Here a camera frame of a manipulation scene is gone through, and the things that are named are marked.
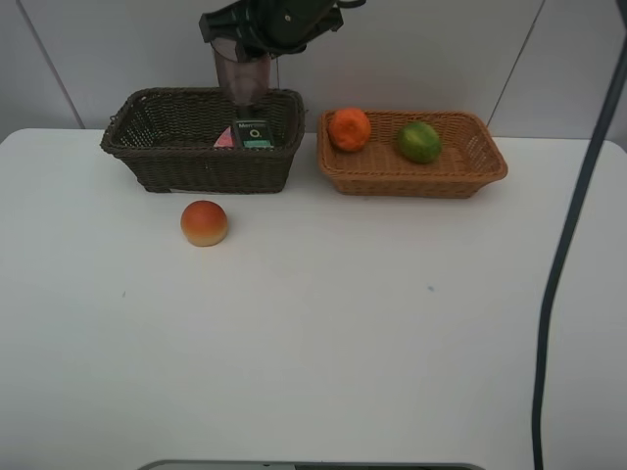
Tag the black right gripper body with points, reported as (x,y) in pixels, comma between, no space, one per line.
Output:
(244,31)

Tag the translucent purple plastic cup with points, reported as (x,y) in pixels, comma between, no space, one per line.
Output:
(243,77)

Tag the black men's lotion bottle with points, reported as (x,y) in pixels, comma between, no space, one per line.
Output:
(252,133)

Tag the pink lotion bottle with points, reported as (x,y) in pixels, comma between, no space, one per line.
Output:
(226,139)

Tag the orange tangerine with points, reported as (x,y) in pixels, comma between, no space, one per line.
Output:
(349,129)

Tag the green lime fruit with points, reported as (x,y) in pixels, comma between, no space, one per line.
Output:
(419,142)

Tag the dark brown wicker basket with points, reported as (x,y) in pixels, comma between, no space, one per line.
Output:
(167,138)

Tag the orange round bread bun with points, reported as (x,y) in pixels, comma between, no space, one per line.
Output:
(204,223)

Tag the light brown wicker basket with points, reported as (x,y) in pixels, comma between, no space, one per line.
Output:
(469,161)

